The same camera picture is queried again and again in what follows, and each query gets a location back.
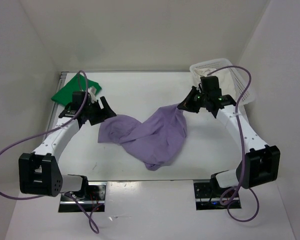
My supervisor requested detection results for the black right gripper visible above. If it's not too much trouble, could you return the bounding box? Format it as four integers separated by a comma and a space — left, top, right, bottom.
177, 85, 209, 113

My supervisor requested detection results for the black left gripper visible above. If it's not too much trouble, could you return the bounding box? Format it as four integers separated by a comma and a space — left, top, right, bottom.
83, 96, 117, 126

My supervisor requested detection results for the green t shirt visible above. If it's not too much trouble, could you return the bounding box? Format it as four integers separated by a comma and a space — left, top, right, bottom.
51, 73, 103, 107

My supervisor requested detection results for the lavender t shirt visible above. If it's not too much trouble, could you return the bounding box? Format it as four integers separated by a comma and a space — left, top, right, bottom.
98, 104, 188, 171

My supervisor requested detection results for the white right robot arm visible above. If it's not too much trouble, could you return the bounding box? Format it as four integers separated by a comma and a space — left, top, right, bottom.
177, 86, 281, 198

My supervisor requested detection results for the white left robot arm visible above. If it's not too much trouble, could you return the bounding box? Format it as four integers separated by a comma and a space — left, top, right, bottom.
18, 95, 116, 200

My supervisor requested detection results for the cream t shirt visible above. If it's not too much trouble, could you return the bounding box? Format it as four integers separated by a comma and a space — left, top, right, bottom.
190, 67, 236, 99

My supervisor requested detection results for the white plastic basket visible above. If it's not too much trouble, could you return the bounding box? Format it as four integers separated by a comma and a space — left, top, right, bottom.
189, 58, 256, 105

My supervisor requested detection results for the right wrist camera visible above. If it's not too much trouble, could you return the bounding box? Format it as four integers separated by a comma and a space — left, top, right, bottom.
200, 76, 222, 96

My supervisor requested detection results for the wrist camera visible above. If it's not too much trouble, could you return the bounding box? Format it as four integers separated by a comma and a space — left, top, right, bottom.
200, 76, 222, 96
71, 86, 97, 110

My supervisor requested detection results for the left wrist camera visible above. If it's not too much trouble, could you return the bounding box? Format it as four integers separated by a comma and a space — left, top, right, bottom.
71, 86, 97, 110

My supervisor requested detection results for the aluminium table edge rail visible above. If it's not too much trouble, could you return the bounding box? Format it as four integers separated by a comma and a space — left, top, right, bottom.
46, 71, 68, 131

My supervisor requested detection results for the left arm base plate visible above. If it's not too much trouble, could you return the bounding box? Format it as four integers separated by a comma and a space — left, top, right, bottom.
58, 181, 107, 213

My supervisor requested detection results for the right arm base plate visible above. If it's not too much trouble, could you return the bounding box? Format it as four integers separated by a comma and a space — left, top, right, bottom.
193, 180, 227, 211

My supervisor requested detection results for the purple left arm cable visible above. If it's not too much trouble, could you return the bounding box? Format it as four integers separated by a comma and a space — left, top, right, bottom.
0, 70, 101, 235

